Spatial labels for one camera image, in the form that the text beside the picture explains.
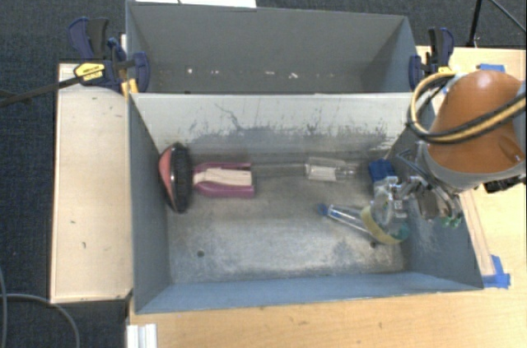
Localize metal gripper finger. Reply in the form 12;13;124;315
387;199;409;236
371;182;395;225

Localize blue block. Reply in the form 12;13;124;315
366;158;399;186

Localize clear glass tube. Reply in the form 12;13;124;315
252;156;359;183

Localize grey metal bin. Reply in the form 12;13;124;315
124;0;485;315

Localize purple and white tool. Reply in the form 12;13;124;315
192;161;257;200

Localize black and pink round brush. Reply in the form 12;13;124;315
158;142;194;215

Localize pale wood board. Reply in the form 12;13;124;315
49;63;135;304

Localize blue handled yellow sponge wand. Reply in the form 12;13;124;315
316;202;412;247

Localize black cylinder on white bracket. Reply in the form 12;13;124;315
483;177;520;194

